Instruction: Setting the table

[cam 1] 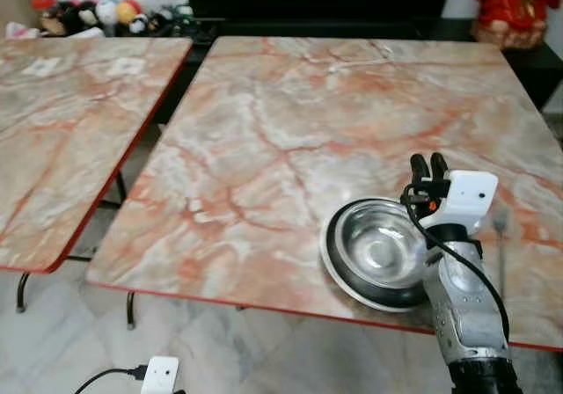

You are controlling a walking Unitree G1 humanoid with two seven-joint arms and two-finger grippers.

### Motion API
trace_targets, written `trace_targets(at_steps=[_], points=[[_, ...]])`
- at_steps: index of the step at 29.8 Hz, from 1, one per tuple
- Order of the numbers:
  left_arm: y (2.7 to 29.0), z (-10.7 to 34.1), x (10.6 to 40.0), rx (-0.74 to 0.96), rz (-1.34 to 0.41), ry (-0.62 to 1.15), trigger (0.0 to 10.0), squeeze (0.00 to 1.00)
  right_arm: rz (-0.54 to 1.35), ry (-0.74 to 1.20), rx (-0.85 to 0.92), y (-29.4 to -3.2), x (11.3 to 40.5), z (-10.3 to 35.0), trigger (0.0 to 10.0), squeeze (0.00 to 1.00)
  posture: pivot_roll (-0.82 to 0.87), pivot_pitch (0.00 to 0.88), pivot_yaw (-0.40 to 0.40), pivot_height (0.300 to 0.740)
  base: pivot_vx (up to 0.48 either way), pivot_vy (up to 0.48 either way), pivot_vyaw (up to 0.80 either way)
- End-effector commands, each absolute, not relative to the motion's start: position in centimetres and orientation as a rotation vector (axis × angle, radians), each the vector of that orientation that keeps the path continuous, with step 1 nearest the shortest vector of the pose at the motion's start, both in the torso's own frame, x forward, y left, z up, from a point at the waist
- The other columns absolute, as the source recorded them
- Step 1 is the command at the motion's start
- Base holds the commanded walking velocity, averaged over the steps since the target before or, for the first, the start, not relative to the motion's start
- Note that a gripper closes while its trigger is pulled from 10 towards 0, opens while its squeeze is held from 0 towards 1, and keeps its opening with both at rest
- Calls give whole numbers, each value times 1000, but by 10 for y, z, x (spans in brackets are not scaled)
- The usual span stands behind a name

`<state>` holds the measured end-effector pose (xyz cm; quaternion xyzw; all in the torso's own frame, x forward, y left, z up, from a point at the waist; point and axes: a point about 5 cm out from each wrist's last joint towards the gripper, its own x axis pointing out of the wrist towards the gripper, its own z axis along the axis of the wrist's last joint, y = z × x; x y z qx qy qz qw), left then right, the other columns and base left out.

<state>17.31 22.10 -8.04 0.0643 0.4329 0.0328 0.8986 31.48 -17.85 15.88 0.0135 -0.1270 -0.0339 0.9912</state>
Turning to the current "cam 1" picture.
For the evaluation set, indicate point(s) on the white round plush toy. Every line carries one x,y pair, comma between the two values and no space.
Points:
106,12

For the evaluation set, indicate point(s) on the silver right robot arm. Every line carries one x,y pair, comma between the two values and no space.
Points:
462,302

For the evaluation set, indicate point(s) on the red plush figure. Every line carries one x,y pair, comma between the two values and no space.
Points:
510,7

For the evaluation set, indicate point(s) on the yellow orange plush toy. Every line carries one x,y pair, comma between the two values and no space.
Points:
128,10

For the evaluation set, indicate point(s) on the black metal table leg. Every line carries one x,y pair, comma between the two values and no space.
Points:
21,293
131,310

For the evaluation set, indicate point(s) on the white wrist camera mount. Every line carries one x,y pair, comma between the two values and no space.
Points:
160,376
466,196

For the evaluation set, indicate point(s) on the stainless steel bowl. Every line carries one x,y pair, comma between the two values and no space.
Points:
374,244

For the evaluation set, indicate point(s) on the dark brown monkey plush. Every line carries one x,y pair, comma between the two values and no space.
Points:
57,20

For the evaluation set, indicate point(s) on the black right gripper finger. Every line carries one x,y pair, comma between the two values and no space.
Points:
439,165
420,167

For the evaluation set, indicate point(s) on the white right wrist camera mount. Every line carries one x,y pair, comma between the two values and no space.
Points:
466,196

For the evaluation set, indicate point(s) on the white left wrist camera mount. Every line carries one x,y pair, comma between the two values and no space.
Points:
160,376

